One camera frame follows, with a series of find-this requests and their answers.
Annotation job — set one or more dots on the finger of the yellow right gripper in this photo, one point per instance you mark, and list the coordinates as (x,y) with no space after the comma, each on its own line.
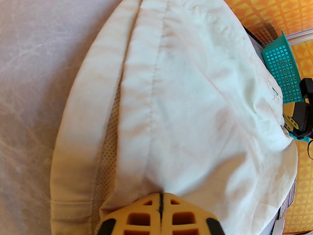
(290,116)

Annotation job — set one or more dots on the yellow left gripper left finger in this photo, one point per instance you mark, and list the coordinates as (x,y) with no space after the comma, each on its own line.
(137,217)

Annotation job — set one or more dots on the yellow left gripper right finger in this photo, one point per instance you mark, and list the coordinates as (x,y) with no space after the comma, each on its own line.
(185,217)

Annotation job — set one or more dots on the teal plastic laundry basket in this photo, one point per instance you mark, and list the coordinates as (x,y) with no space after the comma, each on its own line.
(281,65)

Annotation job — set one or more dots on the desk calculator with display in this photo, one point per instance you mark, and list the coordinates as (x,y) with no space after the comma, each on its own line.
(289,197)

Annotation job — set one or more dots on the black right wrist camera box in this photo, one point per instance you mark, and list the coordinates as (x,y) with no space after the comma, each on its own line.
(307,88)

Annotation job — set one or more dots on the aluminium frame post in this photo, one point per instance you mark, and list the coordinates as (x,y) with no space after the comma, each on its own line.
(300,34)

